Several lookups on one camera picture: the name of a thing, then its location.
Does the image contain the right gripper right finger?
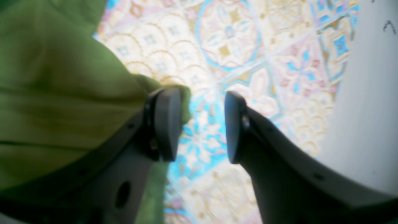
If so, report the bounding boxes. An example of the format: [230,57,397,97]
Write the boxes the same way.
[224,91,397,224]

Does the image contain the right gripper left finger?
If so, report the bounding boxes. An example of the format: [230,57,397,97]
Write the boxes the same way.
[1,87,182,224]

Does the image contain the green t-shirt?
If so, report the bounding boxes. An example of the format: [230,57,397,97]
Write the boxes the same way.
[0,0,192,224]

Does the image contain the patterned tablecloth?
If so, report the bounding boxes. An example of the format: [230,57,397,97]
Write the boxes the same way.
[94,0,359,224]

